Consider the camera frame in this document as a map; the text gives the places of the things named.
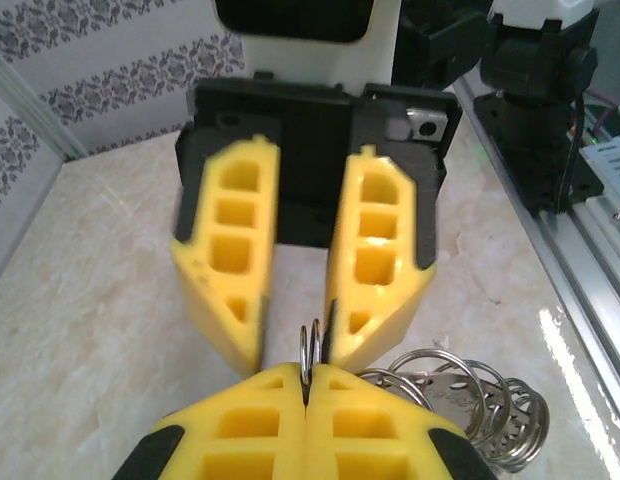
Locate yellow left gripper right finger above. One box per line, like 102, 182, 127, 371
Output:
304, 363, 506, 480

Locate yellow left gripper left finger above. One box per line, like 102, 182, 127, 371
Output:
112, 363, 309, 480

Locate small silver split ring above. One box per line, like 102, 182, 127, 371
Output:
298, 318, 325, 389

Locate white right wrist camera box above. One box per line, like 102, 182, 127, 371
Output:
212, 0, 404, 97

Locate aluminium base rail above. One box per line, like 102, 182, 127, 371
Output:
452, 79, 620, 451

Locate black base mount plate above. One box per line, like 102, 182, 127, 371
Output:
472, 92, 607, 214

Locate black cable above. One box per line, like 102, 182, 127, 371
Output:
555, 92, 587, 214

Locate slotted metal cable duct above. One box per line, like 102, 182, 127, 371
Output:
578, 134, 620, 201

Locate aluminium corner post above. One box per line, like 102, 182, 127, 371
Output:
0, 53, 89, 162

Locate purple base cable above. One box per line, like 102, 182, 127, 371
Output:
585, 88, 620, 124

